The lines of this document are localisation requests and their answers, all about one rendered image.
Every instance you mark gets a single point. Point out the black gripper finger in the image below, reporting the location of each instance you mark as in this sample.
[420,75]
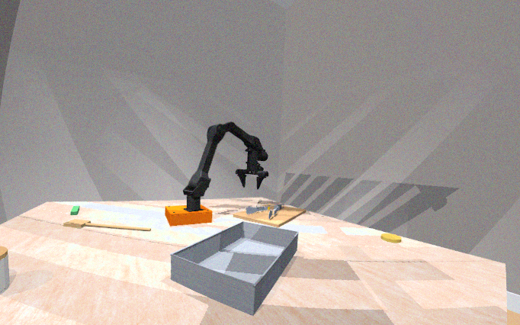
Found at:
[259,181]
[242,179]

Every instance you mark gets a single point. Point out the small green block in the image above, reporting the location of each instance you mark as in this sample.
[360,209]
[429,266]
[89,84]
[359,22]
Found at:
[75,210]

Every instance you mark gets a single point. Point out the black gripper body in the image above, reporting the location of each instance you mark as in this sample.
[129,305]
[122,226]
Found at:
[252,169]

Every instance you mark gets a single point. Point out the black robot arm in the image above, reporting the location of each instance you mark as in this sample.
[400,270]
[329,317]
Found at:
[200,181]

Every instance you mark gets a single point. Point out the yellow flat disc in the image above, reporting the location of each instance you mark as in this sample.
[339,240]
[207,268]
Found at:
[390,238]

